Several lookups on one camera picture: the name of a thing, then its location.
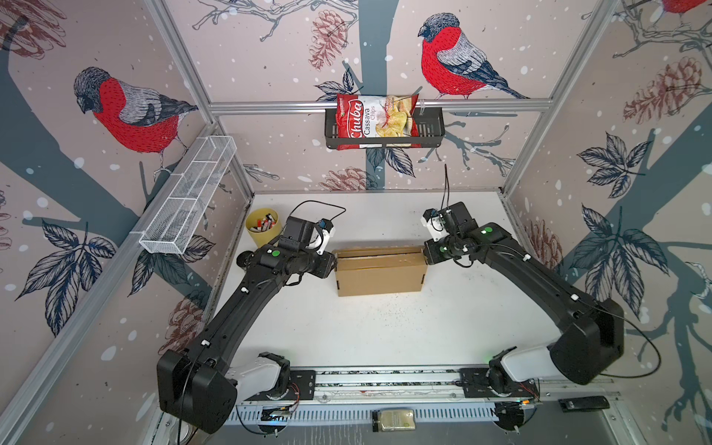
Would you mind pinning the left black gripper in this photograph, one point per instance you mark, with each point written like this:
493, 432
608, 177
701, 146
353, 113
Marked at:
326, 264

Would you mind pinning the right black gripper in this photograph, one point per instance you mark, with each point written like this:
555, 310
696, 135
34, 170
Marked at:
430, 259

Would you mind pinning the brown cardboard box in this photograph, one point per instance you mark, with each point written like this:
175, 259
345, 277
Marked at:
377, 271

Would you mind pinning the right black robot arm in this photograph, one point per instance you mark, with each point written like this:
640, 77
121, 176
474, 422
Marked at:
591, 332

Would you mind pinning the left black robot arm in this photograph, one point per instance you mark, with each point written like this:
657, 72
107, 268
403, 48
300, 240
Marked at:
194, 384

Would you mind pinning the yellow cup with markers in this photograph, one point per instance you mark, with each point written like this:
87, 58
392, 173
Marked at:
263, 225

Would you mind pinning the black lidded spice jar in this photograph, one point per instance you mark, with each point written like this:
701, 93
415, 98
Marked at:
245, 259

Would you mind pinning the red cassava chips bag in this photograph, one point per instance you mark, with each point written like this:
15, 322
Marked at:
361, 117

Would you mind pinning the glass jar lying flat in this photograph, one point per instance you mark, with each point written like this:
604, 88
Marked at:
393, 420

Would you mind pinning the black remote device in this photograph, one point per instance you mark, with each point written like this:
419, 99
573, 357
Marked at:
584, 404

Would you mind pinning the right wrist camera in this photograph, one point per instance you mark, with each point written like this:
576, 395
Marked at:
453, 220

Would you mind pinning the black wall basket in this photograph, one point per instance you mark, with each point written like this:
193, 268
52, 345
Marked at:
429, 123

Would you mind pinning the white wire mesh shelf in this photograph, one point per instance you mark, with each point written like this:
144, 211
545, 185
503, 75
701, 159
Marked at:
177, 219

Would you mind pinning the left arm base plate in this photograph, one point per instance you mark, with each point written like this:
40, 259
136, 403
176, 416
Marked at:
301, 386

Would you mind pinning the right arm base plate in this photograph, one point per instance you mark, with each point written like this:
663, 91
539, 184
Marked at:
484, 382

